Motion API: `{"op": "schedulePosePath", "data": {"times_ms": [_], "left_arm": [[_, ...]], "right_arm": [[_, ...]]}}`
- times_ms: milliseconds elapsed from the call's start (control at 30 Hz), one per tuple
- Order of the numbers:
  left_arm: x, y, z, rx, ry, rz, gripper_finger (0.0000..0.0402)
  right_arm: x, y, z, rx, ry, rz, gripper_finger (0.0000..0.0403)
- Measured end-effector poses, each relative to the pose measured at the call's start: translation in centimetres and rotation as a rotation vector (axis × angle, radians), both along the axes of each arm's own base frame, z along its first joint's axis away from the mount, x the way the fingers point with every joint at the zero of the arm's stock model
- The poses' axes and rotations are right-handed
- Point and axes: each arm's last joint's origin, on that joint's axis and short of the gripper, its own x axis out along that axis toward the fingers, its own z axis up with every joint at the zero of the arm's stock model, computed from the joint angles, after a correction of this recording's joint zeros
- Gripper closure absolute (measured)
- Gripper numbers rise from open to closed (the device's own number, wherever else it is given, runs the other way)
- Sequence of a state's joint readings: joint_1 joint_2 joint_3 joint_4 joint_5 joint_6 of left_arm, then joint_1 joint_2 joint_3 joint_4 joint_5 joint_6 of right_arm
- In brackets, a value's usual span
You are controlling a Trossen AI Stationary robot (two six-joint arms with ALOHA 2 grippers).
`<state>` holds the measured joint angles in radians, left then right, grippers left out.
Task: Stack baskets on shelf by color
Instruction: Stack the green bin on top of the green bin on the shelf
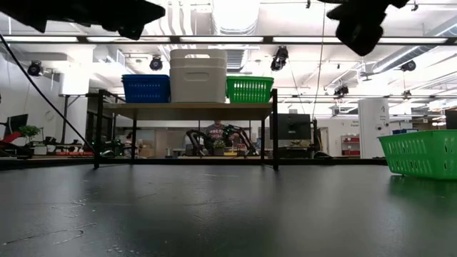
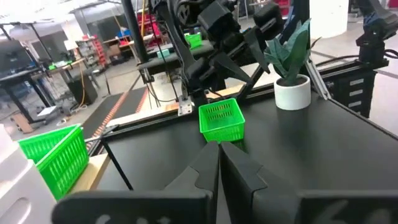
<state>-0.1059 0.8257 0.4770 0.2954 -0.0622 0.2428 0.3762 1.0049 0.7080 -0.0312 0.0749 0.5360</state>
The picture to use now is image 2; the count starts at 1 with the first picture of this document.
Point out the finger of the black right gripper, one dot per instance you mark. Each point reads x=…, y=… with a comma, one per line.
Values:
x=231, y=65
x=258, y=46

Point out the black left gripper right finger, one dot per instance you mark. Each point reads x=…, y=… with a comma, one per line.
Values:
x=248, y=202

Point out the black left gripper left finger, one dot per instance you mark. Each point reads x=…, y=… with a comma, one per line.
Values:
x=186, y=205

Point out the green slotted plastic basket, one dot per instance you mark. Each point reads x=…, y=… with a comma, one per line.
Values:
x=222, y=130
x=34, y=149
x=65, y=177

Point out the white plastic basket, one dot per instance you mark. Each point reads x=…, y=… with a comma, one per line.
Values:
x=4, y=137
x=37, y=199
x=15, y=158

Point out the background black robot arm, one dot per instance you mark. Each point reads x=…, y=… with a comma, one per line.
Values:
x=373, y=40

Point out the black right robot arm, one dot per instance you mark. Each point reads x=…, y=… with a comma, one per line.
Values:
x=175, y=31

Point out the small green item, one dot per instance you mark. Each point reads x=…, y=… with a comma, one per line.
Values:
x=193, y=40

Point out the grey cart with black pole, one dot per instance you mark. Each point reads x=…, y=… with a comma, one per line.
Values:
x=174, y=62

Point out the green plant in white pot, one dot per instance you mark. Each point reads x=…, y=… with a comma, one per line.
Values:
x=292, y=93

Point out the silver aluminium strut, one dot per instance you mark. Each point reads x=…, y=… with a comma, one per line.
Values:
x=317, y=79

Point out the teal box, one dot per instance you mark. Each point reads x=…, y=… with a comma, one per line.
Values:
x=163, y=53

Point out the white round column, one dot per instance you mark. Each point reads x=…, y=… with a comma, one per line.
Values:
x=329, y=18

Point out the black table mat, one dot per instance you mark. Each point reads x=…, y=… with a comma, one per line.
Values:
x=311, y=149

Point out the black cabinet with silver labels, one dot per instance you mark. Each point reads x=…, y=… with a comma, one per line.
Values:
x=351, y=93

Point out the black hazard striped floor mat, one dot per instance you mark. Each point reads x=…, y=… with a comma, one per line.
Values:
x=124, y=105

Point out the cardboard box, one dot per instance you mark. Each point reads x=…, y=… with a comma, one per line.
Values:
x=114, y=49

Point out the rack with red bins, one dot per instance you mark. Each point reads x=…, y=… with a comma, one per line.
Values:
x=99, y=51

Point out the black floor bin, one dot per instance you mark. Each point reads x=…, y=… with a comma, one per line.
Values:
x=82, y=90

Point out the black computer monitor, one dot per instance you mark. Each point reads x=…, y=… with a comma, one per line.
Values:
x=14, y=57

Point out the black aluminium rig frame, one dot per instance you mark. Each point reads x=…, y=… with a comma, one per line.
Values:
x=250, y=85

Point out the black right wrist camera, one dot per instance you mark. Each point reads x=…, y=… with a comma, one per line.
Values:
x=269, y=15

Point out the silver metal bracket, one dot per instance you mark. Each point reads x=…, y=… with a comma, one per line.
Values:
x=185, y=105

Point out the wooden shelf with black frame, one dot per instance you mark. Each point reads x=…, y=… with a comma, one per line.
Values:
x=93, y=174

